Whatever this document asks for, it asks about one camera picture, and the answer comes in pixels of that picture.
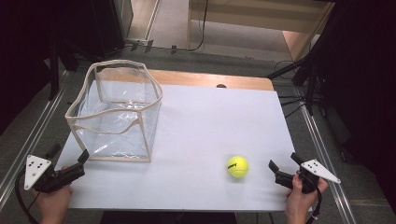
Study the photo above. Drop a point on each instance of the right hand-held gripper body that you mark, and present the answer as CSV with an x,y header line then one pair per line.
x,y
309,174

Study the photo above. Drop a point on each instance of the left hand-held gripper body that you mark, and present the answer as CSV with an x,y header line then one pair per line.
x,y
46,180

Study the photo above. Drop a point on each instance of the yellow tennis ball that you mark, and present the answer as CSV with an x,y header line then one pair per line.
x,y
237,166

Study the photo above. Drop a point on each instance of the clear plastic box beige trim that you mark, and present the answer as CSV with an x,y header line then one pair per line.
x,y
115,124

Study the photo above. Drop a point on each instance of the person's left hand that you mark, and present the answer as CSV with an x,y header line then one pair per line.
x,y
53,205

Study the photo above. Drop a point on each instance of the person's right hand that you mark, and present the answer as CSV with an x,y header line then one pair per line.
x,y
297,205

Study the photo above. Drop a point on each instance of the dark stand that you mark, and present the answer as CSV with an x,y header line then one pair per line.
x,y
54,71

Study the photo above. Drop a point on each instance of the white table cover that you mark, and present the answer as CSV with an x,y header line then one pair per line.
x,y
202,130

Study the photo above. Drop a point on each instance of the black tripod stand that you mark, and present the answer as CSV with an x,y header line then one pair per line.
x,y
308,71

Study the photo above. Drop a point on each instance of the dark cabinet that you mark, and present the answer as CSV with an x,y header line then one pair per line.
x,y
107,28

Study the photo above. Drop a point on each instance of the light wooden furniture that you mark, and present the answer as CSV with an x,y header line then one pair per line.
x,y
258,15

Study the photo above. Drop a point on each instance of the aluminium floor rail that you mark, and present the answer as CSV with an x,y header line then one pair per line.
x,y
330,168
28,146

